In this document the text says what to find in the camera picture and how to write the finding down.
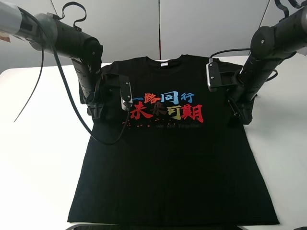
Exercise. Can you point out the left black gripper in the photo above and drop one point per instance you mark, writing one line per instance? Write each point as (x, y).
(99, 93)

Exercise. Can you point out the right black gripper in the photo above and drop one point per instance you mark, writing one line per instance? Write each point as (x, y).
(242, 110)

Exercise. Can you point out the black printed t-shirt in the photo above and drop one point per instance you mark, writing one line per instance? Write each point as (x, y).
(174, 159)

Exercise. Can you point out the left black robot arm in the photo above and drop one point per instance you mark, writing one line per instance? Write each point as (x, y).
(47, 33)

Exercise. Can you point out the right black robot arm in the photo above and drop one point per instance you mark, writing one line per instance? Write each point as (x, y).
(270, 46)

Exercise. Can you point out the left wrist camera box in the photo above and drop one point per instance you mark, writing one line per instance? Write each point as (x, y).
(125, 93)

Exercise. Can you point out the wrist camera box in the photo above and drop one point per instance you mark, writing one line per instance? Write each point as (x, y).
(213, 75)
(125, 93)

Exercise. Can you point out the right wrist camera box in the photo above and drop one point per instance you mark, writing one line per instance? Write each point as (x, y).
(213, 75)

